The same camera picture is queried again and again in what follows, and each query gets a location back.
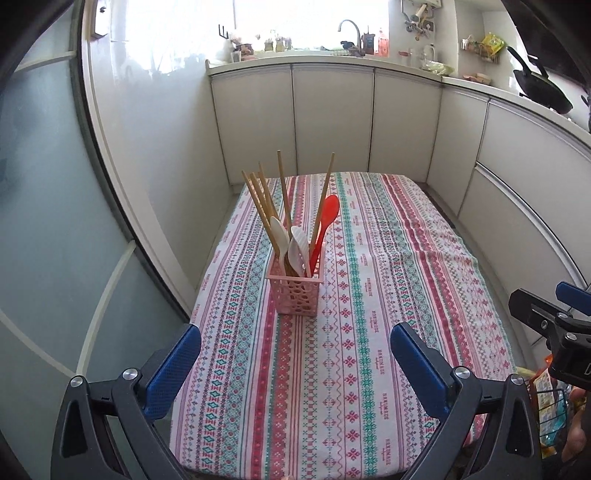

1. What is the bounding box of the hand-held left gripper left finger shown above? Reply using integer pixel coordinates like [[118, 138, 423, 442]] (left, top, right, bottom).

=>
[[51, 322, 202, 480]]

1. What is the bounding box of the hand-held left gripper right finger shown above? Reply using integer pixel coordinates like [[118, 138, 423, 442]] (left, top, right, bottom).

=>
[[390, 322, 542, 480]]

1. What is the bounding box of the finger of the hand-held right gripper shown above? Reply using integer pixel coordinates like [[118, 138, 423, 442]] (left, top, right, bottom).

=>
[[555, 281, 591, 319], [508, 288, 578, 348]]

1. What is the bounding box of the pink perforated plastic basket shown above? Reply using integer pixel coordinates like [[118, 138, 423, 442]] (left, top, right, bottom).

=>
[[266, 256, 322, 319]]

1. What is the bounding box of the white ribbed rice paddle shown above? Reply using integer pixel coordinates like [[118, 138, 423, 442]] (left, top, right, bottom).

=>
[[288, 225, 311, 278]]

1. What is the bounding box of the white plastic spoon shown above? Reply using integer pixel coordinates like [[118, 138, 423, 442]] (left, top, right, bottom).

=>
[[270, 215, 289, 261]]

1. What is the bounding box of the red plastic spoon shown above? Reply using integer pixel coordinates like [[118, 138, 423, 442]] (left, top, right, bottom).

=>
[[308, 194, 341, 274]]

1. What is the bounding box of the person's right hand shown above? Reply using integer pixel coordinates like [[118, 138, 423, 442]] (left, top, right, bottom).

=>
[[564, 388, 591, 462]]

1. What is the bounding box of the patterned striped tablecloth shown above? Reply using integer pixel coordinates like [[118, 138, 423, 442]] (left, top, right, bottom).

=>
[[168, 172, 517, 480]]

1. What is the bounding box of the black wok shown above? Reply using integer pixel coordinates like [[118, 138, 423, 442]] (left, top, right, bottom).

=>
[[507, 46, 574, 114]]

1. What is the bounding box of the yellow packet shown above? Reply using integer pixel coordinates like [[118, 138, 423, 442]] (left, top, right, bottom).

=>
[[479, 33, 507, 60]]

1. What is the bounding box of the metal faucet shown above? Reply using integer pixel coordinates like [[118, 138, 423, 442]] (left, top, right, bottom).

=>
[[338, 19, 364, 52]]

